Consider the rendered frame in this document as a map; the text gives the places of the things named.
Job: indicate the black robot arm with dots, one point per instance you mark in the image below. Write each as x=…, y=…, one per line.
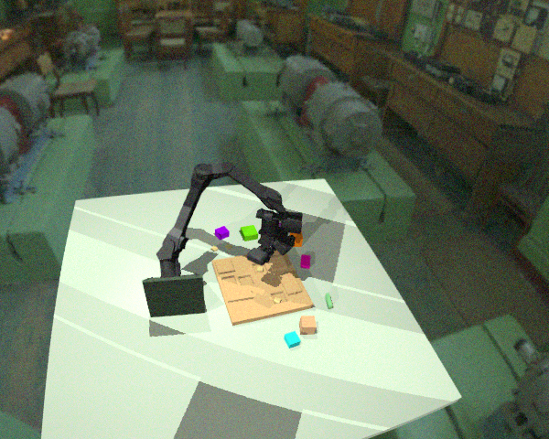
x=176, y=239

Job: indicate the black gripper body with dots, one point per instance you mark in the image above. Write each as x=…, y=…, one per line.
x=260, y=256

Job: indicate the magenta rectangular block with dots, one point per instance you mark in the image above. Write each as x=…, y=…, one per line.
x=305, y=261

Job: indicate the teal cube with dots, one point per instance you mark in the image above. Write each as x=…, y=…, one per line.
x=292, y=339

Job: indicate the orange block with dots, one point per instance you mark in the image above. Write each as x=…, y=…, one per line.
x=298, y=240

